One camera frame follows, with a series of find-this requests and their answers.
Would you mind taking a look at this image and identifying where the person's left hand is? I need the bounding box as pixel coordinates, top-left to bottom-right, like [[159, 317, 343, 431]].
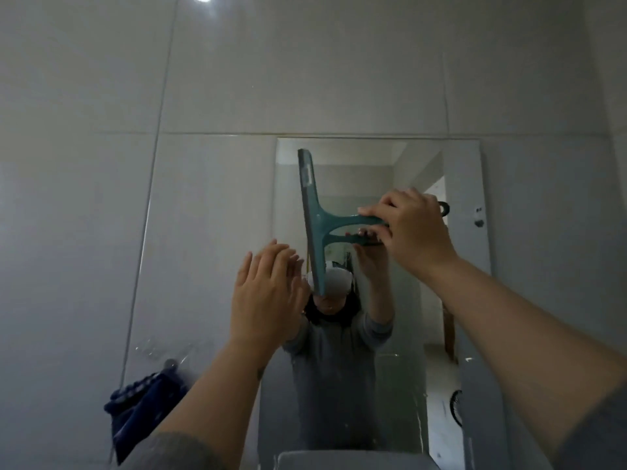
[[229, 240, 312, 357]]

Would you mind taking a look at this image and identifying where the person's right forearm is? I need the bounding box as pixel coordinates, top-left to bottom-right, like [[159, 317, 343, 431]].
[[425, 256, 627, 470]]

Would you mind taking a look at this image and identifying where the rectangular wall mirror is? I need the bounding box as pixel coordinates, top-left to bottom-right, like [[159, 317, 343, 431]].
[[257, 137, 495, 470]]

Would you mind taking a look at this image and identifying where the dark blue towel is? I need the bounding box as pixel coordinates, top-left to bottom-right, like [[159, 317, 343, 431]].
[[104, 369, 190, 466]]

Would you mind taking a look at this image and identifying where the clear adhesive wall hook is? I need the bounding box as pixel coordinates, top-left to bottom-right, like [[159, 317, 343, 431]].
[[133, 337, 217, 373]]

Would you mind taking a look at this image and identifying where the teal window squeegee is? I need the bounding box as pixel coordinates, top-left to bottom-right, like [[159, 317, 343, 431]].
[[297, 149, 450, 297]]

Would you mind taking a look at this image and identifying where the person's left forearm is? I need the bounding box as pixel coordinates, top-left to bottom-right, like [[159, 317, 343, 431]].
[[118, 337, 276, 470]]

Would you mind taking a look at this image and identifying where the person's right hand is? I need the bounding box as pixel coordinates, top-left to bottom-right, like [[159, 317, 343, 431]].
[[358, 187, 459, 285]]

